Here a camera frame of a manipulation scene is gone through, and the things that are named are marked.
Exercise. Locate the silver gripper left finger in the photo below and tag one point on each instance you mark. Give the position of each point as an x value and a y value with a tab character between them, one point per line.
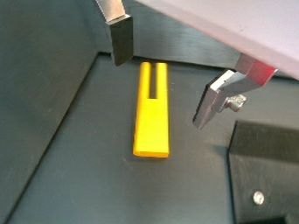
119	29

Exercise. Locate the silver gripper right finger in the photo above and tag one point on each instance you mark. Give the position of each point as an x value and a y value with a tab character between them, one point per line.
223	92

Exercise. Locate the yellow square-circle peg object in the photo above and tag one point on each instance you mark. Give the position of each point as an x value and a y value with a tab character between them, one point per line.
151	119

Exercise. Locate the black curved regrasp stand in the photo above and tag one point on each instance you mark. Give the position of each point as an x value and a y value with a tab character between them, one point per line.
263	169

